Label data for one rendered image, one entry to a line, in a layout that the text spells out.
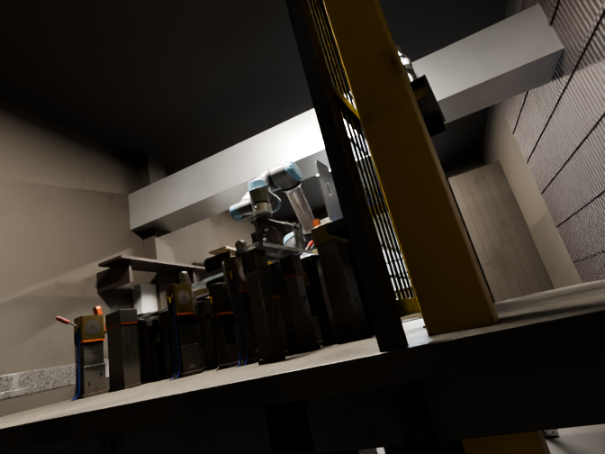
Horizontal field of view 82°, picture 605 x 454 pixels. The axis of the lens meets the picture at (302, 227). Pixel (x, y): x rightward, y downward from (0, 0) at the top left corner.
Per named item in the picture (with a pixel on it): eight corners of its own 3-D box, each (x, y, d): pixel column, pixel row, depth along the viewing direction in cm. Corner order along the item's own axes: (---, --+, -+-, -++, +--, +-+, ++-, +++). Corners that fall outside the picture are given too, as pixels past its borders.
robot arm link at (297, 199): (308, 245, 211) (270, 165, 189) (331, 238, 207) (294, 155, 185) (306, 256, 201) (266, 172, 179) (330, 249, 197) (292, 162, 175)
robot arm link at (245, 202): (253, 172, 193) (224, 206, 149) (270, 166, 190) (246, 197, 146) (262, 191, 197) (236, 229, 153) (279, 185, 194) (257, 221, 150)
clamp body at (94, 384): (66, 403, 153) (66, 320, 164) (98, 394, 165) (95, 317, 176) (76, 401, 149) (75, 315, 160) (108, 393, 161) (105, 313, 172)
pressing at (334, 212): (336, 247, 116) (313, 158, 126) (350, 249, 126) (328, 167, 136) (338, 246, 116) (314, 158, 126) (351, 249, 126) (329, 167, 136)
